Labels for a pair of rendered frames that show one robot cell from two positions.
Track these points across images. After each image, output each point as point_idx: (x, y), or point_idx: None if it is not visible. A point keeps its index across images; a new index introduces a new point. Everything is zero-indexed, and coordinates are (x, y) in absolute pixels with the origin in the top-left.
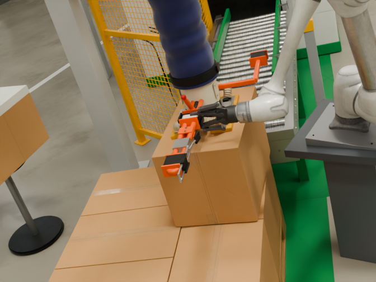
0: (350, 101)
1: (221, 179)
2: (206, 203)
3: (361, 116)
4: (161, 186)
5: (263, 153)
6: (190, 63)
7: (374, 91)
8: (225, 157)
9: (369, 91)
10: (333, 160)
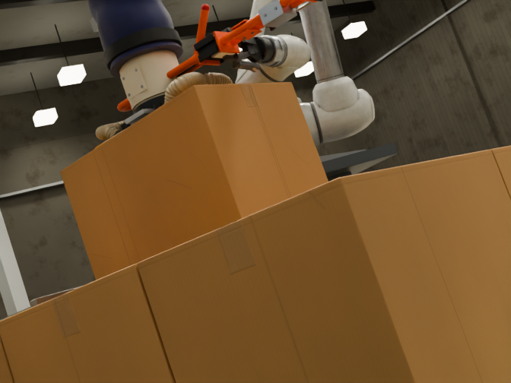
0: (309, 115)
1: (286, 134)
2: (279, 182)
3: (329, 124)
4: (216, 144)
5: None
6: (163, 9)
7: (341, 77)
8: (282, 96)
9: (336, 78)
10: (340, 167)
